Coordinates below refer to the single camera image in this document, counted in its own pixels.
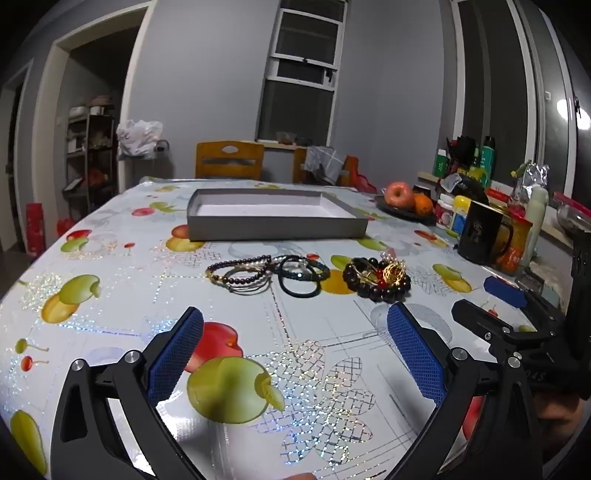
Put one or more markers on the yellow cap bottle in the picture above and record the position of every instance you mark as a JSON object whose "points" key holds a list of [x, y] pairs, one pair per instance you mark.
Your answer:
{"points": [[461, 217]]}

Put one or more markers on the white frame window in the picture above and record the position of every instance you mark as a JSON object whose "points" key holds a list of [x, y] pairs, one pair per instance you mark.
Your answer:
{"points": [[300, 110]]}

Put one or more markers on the orange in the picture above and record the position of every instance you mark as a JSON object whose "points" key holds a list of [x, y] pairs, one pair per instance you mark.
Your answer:
{"points": [[423, 205]]}

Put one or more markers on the green bottle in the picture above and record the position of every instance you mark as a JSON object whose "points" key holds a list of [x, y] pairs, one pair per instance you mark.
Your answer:
{"points": [[485, 161]]}

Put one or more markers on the white plastic bag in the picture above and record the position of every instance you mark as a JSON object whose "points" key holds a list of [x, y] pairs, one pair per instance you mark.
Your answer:
{"points": [[138, 136]]}

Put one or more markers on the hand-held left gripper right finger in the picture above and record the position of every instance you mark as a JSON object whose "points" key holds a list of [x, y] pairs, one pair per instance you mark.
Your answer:
{"points": [[415, 350]]}

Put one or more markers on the red apple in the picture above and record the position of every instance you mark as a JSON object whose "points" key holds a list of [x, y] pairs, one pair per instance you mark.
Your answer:
{"points": [[399, 194]]}

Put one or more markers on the silver foil bag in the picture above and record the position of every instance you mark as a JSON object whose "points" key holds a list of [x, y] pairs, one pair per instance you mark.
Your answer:
{"points": [[533, 177]]}

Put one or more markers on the thin silver bangle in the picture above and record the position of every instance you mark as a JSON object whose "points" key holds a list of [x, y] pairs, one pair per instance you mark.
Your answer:
{"points": [[249, 289]]}

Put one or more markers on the dark plate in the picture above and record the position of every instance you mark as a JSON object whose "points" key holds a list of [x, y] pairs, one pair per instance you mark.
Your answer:
{"points": [[392, 210]]}

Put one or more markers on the glass jar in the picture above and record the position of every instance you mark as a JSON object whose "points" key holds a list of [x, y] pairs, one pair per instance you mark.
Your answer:
{"points": [[285, 137]]}

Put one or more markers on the black mug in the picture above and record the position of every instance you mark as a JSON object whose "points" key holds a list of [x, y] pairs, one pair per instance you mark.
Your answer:
{"points": [[480, 233]]}

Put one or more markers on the grey checked cloth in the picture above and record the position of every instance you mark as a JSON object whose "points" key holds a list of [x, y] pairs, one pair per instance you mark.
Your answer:
{"points": [[330, 164]]}

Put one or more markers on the green carton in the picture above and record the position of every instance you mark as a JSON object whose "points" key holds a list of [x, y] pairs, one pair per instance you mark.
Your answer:
{"points": [[441, 165]]}

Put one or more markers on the grey cardboard box tray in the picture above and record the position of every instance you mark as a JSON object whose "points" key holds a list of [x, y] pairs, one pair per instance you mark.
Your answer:
{"points": [[277, 228]]}

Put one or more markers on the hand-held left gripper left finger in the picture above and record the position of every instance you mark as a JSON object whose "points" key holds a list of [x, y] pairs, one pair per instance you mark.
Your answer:
{"points": [[178, 355]]}

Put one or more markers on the wooden chair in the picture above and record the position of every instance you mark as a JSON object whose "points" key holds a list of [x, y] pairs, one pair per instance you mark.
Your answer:
{"points": [[207, 152], [299, 161]]}

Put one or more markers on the small red bag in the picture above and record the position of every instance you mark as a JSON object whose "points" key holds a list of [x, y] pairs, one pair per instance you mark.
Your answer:
{"points": [[64, 226]]}

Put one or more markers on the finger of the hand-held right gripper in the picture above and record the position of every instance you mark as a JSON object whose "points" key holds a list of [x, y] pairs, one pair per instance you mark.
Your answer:
{"points": [[503, 290], [480, 318]]}

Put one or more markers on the metal storage shelf rack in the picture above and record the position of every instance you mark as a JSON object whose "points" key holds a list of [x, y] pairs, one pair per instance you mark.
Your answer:
{"points": [[87, 120]]}

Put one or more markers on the white bottle red label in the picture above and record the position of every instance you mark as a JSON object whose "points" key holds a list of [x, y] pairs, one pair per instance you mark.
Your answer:
{"points": [[445, 214]]}

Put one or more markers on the black plastic bag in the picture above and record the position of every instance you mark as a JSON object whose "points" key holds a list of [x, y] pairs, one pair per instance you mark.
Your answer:
{"points": [[468, 189]]}

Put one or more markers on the person's right hand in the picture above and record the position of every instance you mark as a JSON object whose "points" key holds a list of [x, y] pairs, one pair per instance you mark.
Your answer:
{"points": [[561, 410]]}

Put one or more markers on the tall red box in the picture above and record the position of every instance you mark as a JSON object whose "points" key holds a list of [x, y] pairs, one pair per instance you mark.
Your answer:
{"points": [[36, 230]]}

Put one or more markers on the red bag on chair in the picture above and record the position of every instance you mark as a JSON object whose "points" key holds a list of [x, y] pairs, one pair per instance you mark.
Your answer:
{"points": [[358, 177]]}

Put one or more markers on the cream plastic bottle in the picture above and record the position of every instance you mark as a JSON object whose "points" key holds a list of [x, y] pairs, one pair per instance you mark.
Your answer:
{"points": [[535, 217]]}

